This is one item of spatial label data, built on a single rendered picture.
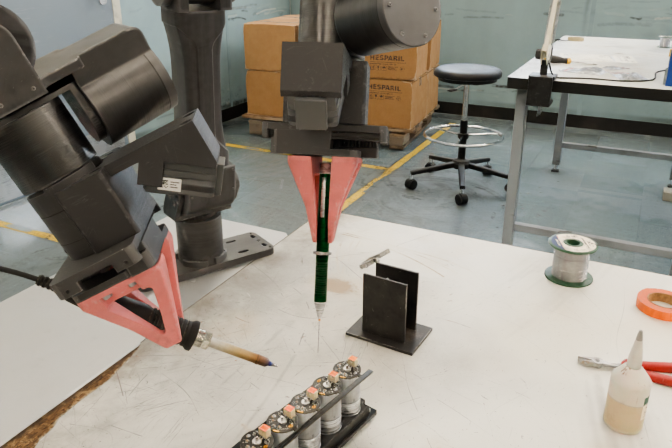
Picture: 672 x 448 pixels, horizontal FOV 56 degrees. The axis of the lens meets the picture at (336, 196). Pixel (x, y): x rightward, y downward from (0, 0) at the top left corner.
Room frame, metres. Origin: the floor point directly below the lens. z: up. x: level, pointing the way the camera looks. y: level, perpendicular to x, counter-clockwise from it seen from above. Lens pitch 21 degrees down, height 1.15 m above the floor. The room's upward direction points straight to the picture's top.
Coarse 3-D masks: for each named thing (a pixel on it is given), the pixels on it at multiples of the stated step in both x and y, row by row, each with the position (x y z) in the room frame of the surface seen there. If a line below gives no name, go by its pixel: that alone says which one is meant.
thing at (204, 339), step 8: (200, 336) 0.43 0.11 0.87; (208, 336) 0.43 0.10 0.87; (200, 344) 0.43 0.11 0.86; (208, 344) 0.43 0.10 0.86; (216, 344) 0.43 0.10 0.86; (224, 344) 0.43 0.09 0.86; (224, 352) 0.43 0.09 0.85; (232, 352) 0.43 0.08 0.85; (240, 352) 0.43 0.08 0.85; (248, 352) 0.44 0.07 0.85; (248, 360) 0.43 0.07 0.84; (256, 360) 0.44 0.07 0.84; (264, 360) 0.44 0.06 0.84
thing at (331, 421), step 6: (324, 384) 0.44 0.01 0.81; (330, 384) 0.44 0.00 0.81; (318, 396) 0.43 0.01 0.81; (324, 396) 0.43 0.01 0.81; (330, 396) 0.43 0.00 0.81; (324, 402) 0.43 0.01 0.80; (336, 408) 0.43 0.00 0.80; (324, 414) 0.43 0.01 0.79; (330, 414) 0.43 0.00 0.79; (336, 414) 0.43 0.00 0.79; (324, 420) 0.43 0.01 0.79; (330, 420) 0.43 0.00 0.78; (336, 420) 0.43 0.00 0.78; (324, 426) 0.43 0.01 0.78; (330, 426) 0.43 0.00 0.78; (336, 426) 0.43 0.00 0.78; (324, 432) 0.43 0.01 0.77; (330, 432) 0.43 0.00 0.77
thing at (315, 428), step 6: (306, 402) 0.42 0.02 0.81; (300, 414) 0.41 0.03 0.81; (306, 414) 0.41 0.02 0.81; (312, 414) 0.41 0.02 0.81; (300, 420) 0.41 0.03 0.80; (306, 420) 0.41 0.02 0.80; (318, 420) 0.41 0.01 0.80; (312, 426) 0.41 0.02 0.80; (318, 426) 0.41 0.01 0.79; (306, 432) 0.41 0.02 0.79; (312, 432) 0.41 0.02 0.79; (318, 432) 0.41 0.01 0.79; (300, 438) 0.41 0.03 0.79; (306, 438) 0.41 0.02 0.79; (312, 438) 0.41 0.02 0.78; (318, 438) 0.41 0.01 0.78; (300, 444) 0.41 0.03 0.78; (306, 444) 0.41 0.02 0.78; (312, 444) 0.41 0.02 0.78; (318, 444) 0.41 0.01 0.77
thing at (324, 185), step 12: (324, 180) 0.50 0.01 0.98; (324, 192) 0.50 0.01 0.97; (324, 204) 0.49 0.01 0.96; (324, 216) 0.49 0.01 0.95; (324, 228) 0.49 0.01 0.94; (324, 240) 0.49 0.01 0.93; (324, 252) 0.48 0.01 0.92; (324, 264) 0.48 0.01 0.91; (324, 276) 0.48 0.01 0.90; (324, 288) 0.47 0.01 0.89; (324, 300) 0.47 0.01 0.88
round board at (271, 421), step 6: (270, 414) 0.41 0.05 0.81; (276, 414) 0.41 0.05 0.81; (282, 414) 0.41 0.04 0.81; (270, 420) 0.40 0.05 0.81; (276, 420) 0.40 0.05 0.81; (288, 420) 0.40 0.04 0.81; (294, 420) 0.40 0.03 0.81; (270, 426) 0.39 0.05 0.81; (276, 426) 0.39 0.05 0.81; (282, 426) 0.39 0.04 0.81; (288, 426) 0.39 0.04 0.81; (294, 426) 0.39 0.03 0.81; (276, 432) 0.39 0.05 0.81; (282, 432) 0.39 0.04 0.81
